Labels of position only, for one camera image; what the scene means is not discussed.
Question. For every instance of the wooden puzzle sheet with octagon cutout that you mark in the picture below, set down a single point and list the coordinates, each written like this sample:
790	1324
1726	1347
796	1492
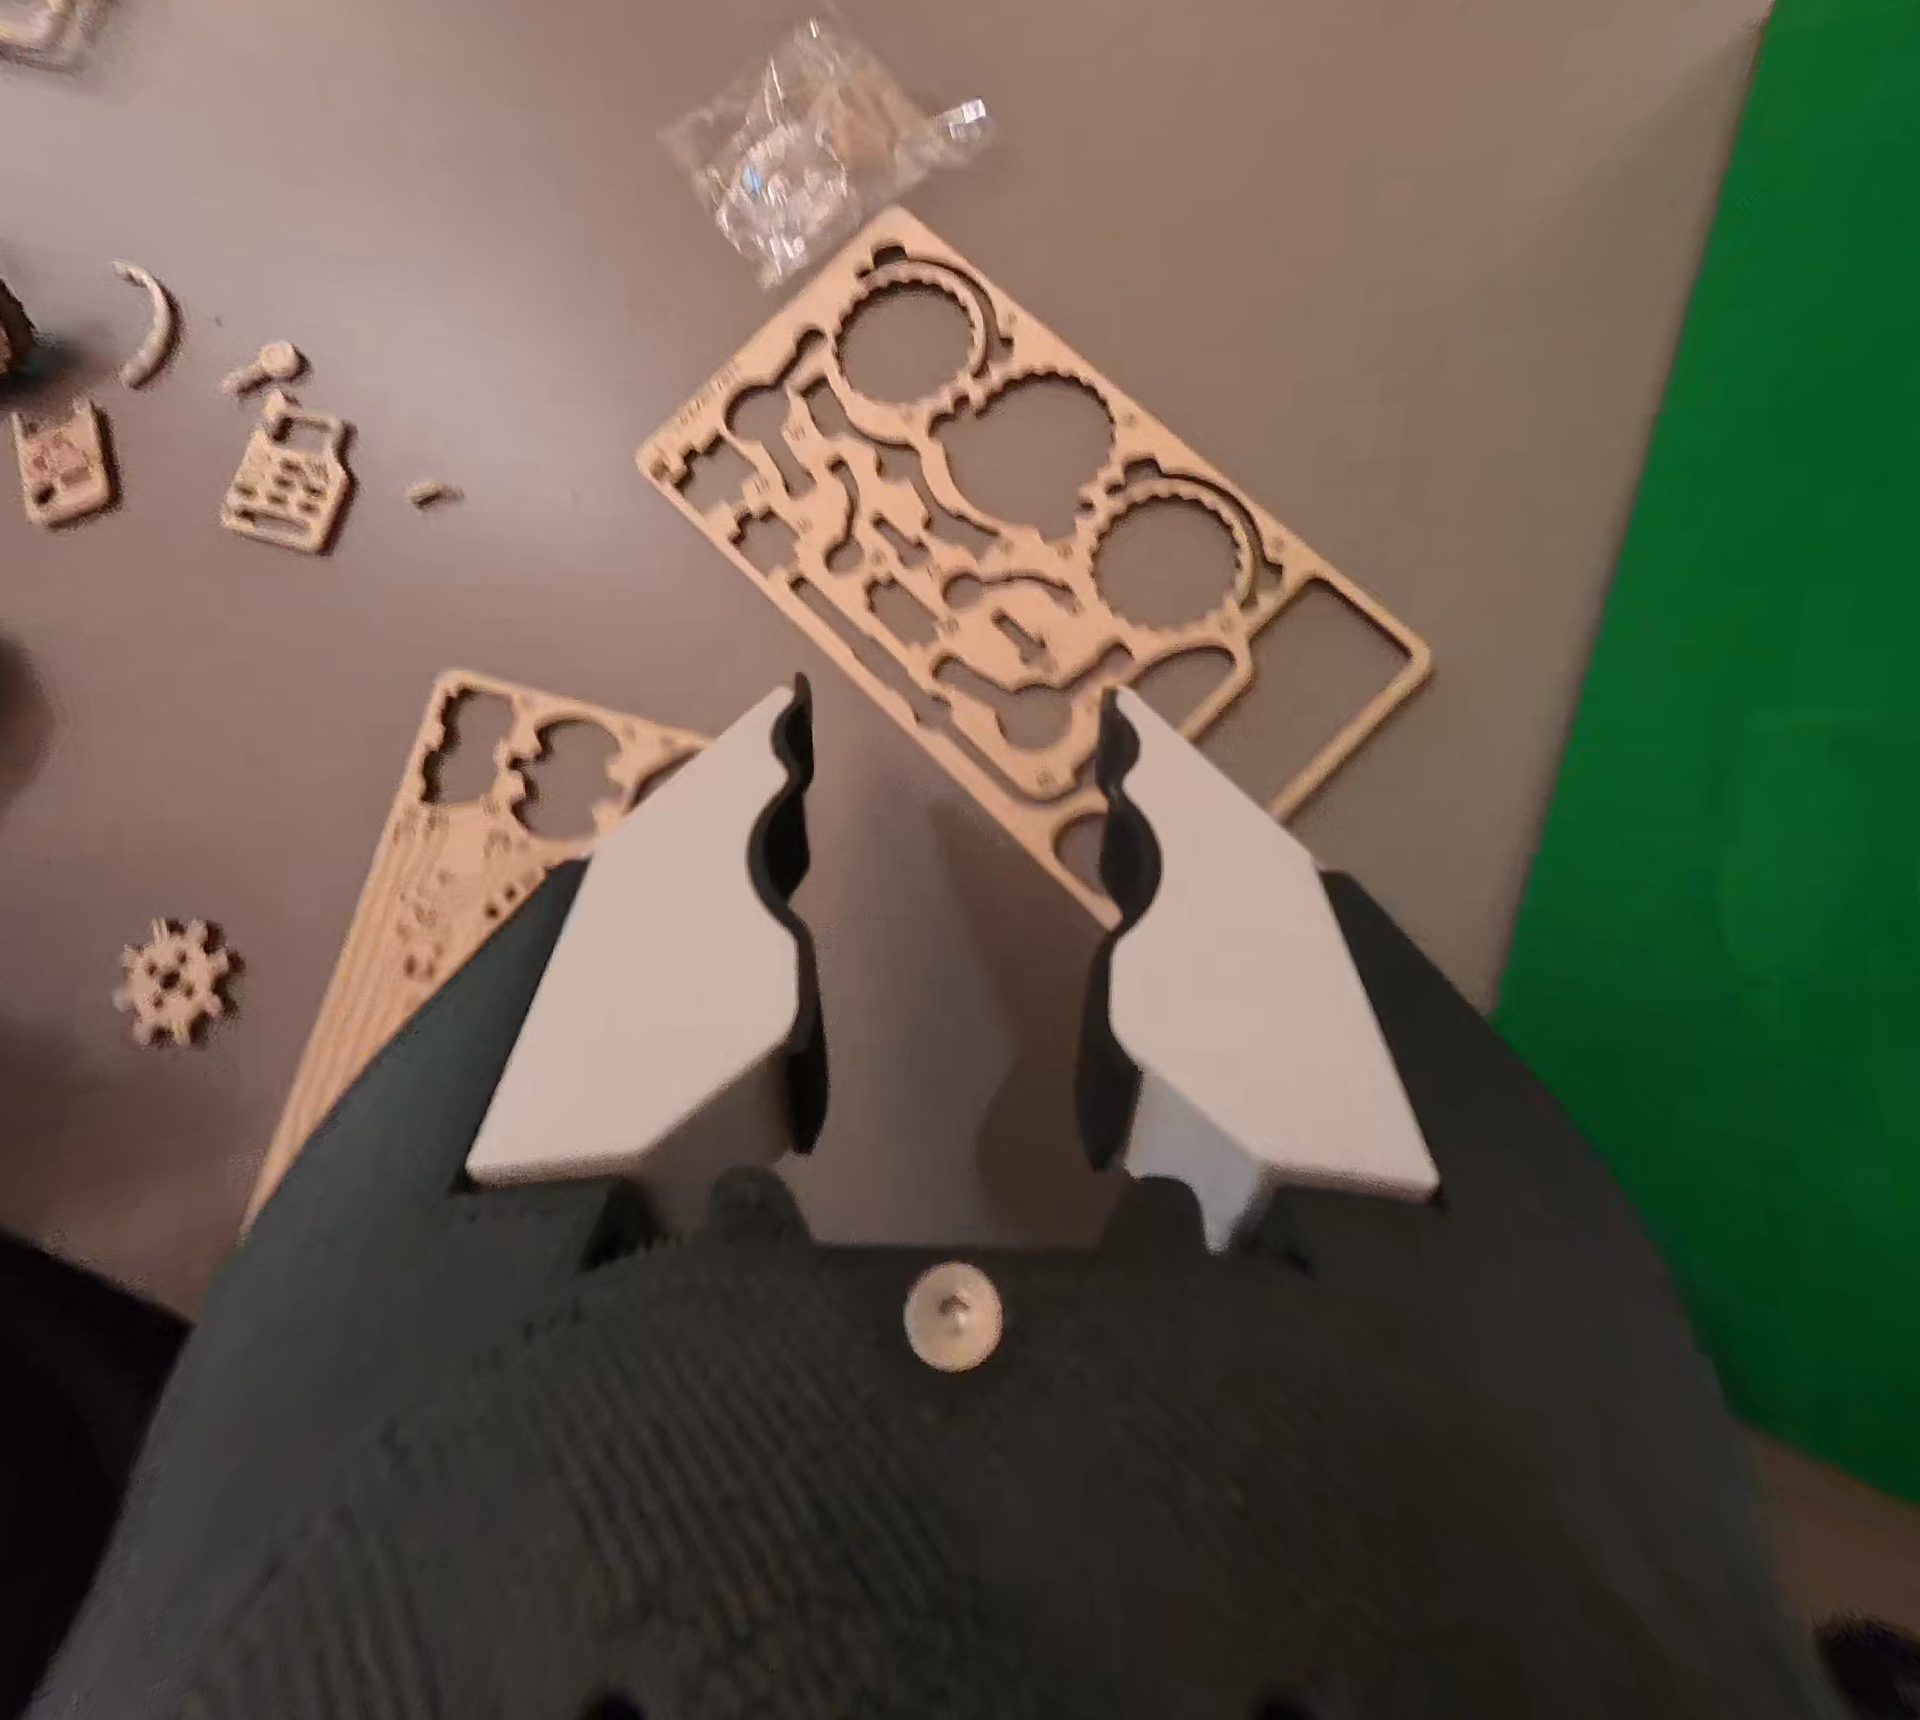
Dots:
435	864

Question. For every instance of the tiny wooden bit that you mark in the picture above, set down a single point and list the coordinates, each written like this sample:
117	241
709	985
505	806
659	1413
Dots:
435	494

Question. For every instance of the flat wooden gear wheel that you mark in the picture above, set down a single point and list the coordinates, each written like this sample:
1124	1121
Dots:
177	985

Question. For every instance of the small key-shaped wooden piece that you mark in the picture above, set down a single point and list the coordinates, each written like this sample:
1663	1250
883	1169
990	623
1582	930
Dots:
272	366

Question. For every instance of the small square wooden piece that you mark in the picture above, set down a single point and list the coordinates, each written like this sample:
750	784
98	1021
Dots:
69	468

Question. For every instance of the green partition board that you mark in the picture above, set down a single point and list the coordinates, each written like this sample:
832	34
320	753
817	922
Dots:
1724	701

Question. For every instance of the curved toothed wooden piece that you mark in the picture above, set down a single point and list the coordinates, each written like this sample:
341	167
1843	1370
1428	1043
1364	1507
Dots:
155	325

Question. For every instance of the wooden motorcycle model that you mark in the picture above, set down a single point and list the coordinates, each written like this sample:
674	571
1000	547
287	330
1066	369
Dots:
12	325

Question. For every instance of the wooden grid piece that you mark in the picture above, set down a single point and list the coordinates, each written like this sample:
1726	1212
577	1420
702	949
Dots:
285	505

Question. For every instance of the person's dark clothing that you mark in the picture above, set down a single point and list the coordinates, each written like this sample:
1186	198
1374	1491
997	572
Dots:
75	1450

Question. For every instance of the grey desk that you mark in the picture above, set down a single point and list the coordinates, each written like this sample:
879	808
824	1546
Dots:
1201	54

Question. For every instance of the clear plastic bag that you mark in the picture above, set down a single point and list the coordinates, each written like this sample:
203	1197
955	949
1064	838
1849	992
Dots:
811	161

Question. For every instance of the wooden sheet with gear cutouts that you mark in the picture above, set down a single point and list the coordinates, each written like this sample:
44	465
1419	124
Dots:
923	505

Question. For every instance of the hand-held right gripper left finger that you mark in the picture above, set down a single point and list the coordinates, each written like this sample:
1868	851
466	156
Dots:
644	1000

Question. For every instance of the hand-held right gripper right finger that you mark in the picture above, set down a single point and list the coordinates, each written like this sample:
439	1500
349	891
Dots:
1261	971

